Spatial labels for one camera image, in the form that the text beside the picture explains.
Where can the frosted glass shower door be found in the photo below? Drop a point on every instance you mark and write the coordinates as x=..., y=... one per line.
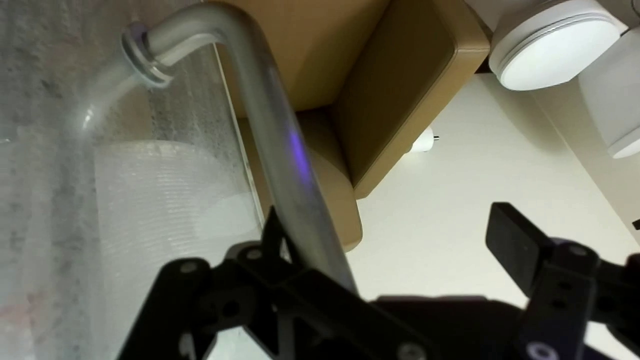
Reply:
x=47, y=200

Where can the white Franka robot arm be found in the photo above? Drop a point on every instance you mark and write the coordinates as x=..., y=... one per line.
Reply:
x=552, y=46

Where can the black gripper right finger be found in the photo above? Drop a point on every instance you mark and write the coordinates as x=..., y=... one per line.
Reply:
x=512, y=243

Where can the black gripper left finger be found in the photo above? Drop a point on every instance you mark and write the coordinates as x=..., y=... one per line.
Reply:
x=274, y=236

